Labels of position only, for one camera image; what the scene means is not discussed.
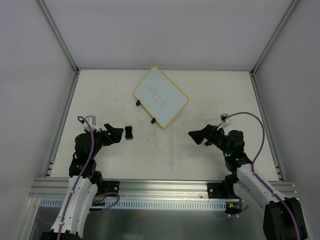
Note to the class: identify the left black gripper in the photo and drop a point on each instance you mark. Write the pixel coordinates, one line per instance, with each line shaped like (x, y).
(107, 136)

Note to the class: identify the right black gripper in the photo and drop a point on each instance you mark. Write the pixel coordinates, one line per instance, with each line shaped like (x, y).
(209, 136)

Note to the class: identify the black bone shaped eraser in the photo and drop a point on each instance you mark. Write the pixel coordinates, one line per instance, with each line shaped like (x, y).
(128, 132)

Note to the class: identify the yellow framed whiteboard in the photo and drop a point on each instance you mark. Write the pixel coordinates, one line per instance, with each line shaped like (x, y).
(160, 97)

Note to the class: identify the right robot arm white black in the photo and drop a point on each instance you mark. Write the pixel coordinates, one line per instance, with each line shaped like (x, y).
(283, 217)

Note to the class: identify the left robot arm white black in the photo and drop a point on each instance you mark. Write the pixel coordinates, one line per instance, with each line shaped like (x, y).
(84, 183)

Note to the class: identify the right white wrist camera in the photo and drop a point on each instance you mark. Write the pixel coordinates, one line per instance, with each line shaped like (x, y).
(224, 120)

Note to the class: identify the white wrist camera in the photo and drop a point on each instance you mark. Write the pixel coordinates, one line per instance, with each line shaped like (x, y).
(91, 119)
(224, 120)

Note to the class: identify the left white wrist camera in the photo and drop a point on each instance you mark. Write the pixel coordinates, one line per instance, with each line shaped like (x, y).
(91, 119)

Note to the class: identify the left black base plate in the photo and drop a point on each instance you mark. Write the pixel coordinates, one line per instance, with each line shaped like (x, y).
(110, 187)

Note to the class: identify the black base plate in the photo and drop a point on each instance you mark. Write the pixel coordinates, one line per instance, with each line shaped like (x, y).
(216, 191)
(110, 187)

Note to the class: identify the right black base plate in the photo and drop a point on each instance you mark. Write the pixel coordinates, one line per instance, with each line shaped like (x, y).
(216, 191)

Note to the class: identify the aluminium mounting rail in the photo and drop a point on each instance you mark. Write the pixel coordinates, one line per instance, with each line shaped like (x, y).
(136, 189)

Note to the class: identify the white slotted cable duct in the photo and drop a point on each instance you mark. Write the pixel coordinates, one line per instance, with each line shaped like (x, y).
(135, 204)

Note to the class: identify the right aluminium frame post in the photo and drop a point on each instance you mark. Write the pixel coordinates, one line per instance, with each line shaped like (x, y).
(286, 16)

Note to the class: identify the aluminium frame post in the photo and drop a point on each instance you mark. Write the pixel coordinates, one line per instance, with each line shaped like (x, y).
(57, 34)
(286, 16)

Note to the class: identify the left aluminium frame post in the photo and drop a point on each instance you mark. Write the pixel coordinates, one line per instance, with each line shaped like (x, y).
(57, 34)

